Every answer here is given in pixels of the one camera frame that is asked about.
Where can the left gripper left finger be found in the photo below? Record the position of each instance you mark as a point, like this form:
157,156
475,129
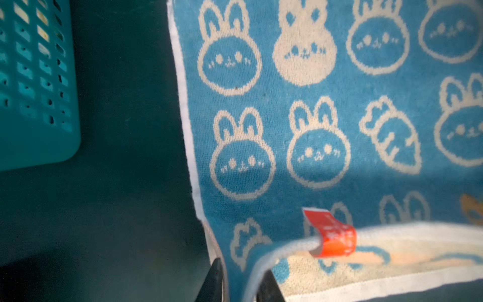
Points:
212,288

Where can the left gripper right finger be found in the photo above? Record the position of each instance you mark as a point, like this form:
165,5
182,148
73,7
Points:
269,290

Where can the blue rabbit pattern towel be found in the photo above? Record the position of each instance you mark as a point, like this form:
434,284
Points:
335,144

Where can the teal plastic basket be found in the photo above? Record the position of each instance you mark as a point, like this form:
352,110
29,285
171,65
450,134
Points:
39,104

